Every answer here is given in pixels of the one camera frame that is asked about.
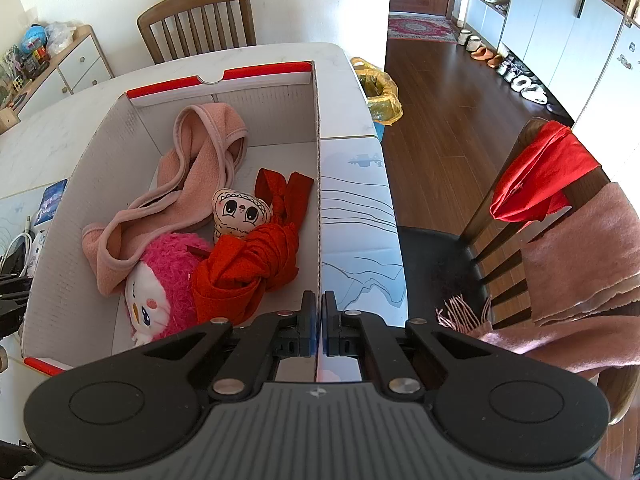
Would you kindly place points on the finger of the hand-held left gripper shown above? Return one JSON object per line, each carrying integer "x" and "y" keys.
{"x": 12, "y": 310}

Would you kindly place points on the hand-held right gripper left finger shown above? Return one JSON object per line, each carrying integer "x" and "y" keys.
{"x": 306, "y": 320}

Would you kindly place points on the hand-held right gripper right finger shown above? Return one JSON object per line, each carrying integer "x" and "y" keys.
{"x": 330, "y": 320}

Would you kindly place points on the black glove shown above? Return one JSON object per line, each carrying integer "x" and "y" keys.
{"x": 15, "y": 260}

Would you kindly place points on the red knotted scarf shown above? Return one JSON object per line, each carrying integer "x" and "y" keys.
{"x": 250, "y": 260}

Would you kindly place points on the cream fabric face doll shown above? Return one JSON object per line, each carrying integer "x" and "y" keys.
{"x": 240, "y": 212}

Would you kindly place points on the pink plush doll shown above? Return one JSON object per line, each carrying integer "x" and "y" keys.
{"x": 170, "y": 270}

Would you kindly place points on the pink fleece cloth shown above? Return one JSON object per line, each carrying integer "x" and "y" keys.
{"x": 200, "y": 160}

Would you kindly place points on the red cardboard box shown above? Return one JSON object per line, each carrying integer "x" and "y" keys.
{"x": 280, "y": 115}

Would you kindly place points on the blue booklet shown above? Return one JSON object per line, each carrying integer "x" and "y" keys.
{"x": 50, "y": 200}

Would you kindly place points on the wooden chair with black seat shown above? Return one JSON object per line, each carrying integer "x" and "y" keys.
{"x": 440, "y": 260}

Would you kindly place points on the wooden tray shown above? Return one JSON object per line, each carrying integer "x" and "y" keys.
{"x": 7, "y": 120}

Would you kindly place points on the yellow bag trash bin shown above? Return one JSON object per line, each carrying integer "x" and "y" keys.
{"x": 387, "y": 105}

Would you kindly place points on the red garment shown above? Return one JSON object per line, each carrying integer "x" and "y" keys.
{"x": 540, "y": 175}

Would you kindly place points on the white and wood sideboard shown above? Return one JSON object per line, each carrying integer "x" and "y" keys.
{"x": 80, "y": 60}

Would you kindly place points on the pink fringed scarf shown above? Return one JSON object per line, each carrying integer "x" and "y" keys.
{"x": 585, "y": 260}

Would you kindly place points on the blue round toy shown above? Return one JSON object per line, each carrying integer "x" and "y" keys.
{"x": 35, "y": 37}

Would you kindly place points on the clear plastic bag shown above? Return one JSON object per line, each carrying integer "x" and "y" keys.
{"x": 60, "y": 37}

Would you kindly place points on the row of shoes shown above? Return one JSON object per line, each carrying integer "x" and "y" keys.
{"x": 527, "y": 87}

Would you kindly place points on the red patterned rug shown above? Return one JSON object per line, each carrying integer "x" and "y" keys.
{"x": 420, "y": 27}

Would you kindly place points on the wooden slat-back chair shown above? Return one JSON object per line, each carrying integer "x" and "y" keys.
{"x": 190, "y": 2}

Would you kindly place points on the white wall cabinet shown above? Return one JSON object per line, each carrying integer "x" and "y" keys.
{"x": 545, "y": 35}

